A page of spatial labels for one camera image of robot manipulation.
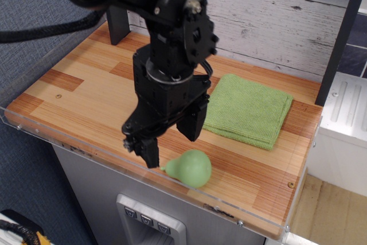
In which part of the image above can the folded green cloth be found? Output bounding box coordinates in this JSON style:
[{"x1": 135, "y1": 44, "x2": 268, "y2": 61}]
[{"x1": 204, "y1": 74, "x2": 293, "y2": 150}]

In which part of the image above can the left dark grey post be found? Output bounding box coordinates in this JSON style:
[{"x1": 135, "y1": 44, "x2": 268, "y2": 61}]
[{"x1": 107, "y1": 6, "x2": 130, "y2": 45}]

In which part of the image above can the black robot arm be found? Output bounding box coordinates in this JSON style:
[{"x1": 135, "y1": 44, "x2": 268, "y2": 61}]
[{"x1": 70, "y1": 0, "x2": 218, "y2": 168}]

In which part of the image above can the black braided cable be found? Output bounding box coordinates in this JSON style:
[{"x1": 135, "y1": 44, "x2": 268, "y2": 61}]
[{"x1": 0, "y1": 9, "x2": 107, "y2": 44}]

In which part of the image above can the dark grey post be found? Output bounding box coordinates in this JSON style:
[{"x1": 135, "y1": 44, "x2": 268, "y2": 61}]
[
  {"x1": 315, "y1": 0, "x2": 362, "y2": 107},
  {"x1": 107, "y1": 6, "x2": 130, "y2": 45}
]

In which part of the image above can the grey toy fridge cabinet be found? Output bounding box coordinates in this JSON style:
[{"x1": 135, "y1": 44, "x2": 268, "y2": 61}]
[{"x1": 54, "y1": 146, "x2": 266, "y2": 244}]

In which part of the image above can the right dark grey post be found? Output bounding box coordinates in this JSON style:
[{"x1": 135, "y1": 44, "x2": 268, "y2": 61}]
[{"x1": 315, "y1": 0, "x2": 362, "y2": 107}]

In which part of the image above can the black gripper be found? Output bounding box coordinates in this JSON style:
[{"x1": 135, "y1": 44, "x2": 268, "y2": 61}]
[{"x1": 122, "y1": 46, "x2": 212, "y2": 169}]

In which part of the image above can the white toy sink unit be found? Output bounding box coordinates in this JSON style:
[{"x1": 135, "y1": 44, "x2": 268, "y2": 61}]
[{"x1": 306, "y1": 72, "x2": 366, "y2": 196}]

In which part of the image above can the yellow object at corner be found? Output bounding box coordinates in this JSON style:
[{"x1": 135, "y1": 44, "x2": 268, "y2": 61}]
[{"x1": 37, "y1": 232, "x2": 52, "y2": 245}]

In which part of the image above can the green toy pear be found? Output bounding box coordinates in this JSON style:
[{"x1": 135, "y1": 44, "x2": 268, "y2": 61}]
[{"x1": 161, "y1": 149, "x2": 212, "y2": 188}]

